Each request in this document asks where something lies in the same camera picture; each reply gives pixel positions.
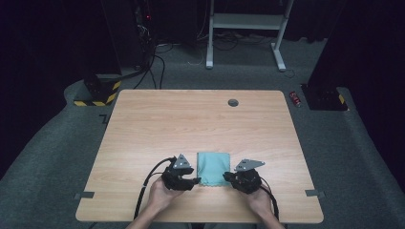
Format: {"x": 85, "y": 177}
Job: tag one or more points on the person's left hand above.
{"x": 160, "y": 197}

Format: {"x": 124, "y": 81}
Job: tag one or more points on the person's right hand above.
{"x": 261, "y": 203}

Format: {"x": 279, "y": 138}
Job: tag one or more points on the teal cloth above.
{"x": 213, "y": 168}

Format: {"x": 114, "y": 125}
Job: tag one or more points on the black yellow striped stand base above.
{"x": 102, "y": 92}

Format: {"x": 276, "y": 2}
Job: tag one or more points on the red can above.
{"x": 295, "y": 99}

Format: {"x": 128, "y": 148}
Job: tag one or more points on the dark equipment rack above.
{"x": 144, "y": 31}

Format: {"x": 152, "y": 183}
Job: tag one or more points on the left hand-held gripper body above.
{"x": 173, "y": 179}

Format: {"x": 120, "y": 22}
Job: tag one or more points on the grey tape strip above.
{"x": 84, "y": 195}
{"x": 314, "y": 193}

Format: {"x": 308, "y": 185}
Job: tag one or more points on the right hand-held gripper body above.
{"x": 248, "y": 181}

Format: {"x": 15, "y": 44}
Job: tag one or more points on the white metal stand frame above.
{"x": 245, "y": 21}

